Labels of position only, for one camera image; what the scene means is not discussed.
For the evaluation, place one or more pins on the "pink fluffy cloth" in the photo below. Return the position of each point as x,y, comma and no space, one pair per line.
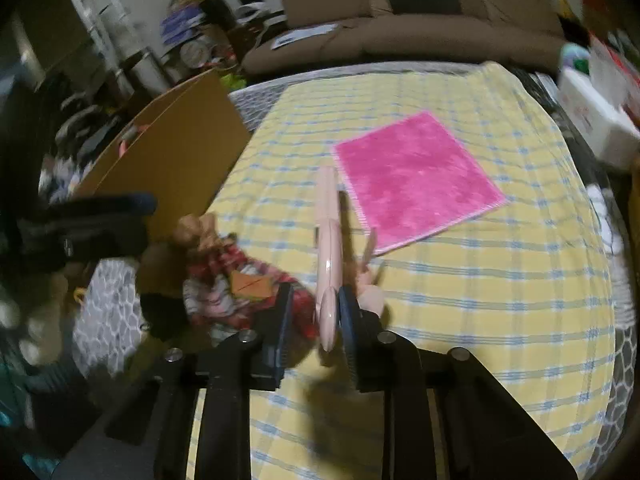
415,180

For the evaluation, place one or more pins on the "white storage box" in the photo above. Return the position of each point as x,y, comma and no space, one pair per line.
597,110

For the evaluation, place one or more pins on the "pink handheld fan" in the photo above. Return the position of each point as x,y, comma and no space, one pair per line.
327,255

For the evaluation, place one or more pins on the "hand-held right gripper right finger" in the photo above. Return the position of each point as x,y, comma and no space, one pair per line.
349,332

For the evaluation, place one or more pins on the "white shelf rack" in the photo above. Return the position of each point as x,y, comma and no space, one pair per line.
100,10

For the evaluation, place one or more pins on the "grey patterned sheet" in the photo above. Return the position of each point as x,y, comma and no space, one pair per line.
105,315

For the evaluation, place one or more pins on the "brown cardboard box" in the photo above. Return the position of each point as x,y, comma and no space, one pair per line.
170,160

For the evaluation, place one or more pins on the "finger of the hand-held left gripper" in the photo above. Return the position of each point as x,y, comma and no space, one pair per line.
125,203

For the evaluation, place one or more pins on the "doll in red plaid clothes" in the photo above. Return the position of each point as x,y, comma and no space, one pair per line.
225,275

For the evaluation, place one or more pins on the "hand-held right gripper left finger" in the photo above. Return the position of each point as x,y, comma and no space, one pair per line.
281,332

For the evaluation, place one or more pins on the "white paper sheet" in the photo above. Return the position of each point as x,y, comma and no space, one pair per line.
302,35

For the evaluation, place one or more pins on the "brown sofa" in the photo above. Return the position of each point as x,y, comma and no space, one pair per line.
400,25

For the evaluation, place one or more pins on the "yellow checked tablecloth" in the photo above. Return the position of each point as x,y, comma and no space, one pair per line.
500,300

